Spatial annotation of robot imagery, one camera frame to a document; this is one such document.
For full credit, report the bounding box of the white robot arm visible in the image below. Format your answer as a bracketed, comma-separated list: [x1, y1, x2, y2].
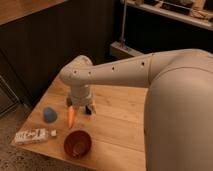
[60, 49, 213, 171]

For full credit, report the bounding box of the wooden table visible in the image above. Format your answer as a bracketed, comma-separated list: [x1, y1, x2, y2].
[21, 78, 147, 171]

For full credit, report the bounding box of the red-brown bowl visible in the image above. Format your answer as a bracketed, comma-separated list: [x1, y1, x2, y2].
[64, 130, 92, 158]

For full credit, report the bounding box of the orange carrot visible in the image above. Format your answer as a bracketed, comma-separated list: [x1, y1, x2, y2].
[67, 106, 75, 129]

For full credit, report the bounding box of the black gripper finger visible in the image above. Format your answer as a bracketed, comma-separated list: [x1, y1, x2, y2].
[66, 97, 72, 107]
[85, 106, 92, 115]

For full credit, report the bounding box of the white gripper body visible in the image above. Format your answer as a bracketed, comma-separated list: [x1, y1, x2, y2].
[68, 85, 94, 109]

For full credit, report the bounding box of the metal shelf rack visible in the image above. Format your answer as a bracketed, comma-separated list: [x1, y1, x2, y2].
[110, 2, 213, 59]

